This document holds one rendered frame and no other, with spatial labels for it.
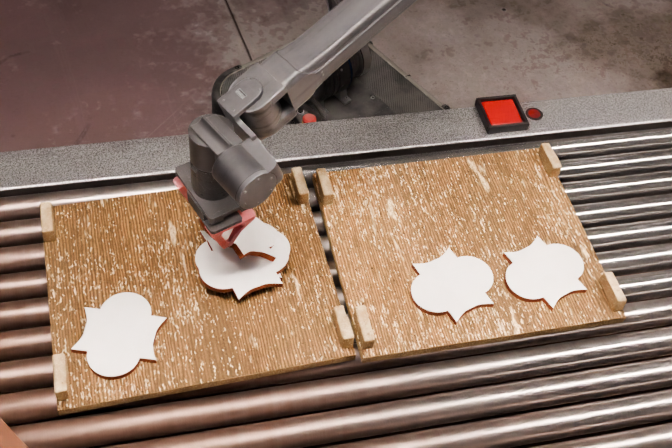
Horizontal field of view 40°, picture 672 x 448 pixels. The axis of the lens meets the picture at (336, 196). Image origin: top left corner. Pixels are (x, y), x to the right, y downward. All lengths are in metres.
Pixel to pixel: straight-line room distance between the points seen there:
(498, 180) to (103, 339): 0.69
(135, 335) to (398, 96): 1.53
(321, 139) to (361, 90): 1.06
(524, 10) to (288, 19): 0.86
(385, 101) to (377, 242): 1.25
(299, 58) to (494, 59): 2.11
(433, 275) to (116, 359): 0.48
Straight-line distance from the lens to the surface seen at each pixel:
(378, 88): 2.71
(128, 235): 1.46
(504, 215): 1.53
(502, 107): 1.72
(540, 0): 3.56
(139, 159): 1.58
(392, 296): 1.40
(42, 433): 1.32
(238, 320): 1.36
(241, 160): 1.13
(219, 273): 1.37
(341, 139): 1.62
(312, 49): 1.20
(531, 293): 1.44
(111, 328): 1.35
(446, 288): 1.41
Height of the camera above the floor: 2.09
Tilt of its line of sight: 50 degrees down
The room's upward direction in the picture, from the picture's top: 8 degrees clockwise
